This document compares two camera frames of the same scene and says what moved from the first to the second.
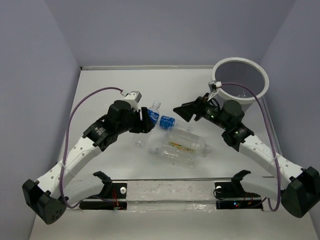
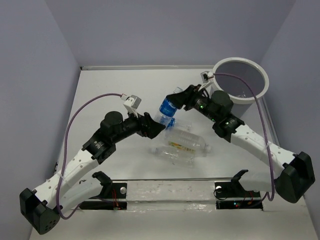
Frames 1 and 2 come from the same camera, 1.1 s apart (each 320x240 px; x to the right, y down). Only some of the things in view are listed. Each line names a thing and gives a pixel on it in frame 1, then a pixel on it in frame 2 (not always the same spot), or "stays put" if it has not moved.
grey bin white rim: x=243 y=72 stays put
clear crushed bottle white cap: x=172 y=157 stays put
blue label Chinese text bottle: x=147 y=139 to x=168 y=108
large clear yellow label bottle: x=186 y=143 stays put
